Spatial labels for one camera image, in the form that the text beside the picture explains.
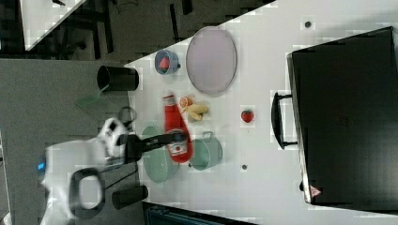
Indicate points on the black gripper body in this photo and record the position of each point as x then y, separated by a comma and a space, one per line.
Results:
132, 145

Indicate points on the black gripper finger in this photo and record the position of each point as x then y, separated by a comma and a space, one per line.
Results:
164, 139

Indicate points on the red plush ketchup bottle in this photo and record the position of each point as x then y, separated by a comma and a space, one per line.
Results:
180, 151

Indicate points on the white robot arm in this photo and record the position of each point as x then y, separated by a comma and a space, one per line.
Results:
65, 165

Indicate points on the green plastic strainer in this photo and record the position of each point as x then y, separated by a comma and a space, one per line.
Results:
158, 164

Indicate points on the black cylinder stand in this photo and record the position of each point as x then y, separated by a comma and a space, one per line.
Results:
128, 196

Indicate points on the orange slice toy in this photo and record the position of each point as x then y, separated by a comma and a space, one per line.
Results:
185, 102

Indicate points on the teal metal mug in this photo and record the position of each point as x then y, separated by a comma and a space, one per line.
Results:
207, 152

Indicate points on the yellow banana toy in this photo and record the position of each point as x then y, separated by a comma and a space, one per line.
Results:
196, 111

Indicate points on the black cup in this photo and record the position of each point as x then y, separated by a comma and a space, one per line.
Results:
117, 79

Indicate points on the red strawberry in bowl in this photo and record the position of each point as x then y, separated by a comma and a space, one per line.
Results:
164, 63

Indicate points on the blue small bowl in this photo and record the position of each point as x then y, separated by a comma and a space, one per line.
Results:
174, 62

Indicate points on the grey round plate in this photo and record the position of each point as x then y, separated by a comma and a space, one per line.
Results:
211, 60

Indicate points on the white side table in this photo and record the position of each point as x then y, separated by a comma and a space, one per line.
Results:
40, 17

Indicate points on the black toaster oven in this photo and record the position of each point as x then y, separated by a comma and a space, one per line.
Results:
344, 96

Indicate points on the black oven door handle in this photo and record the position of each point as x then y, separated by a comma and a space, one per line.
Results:
277, 120

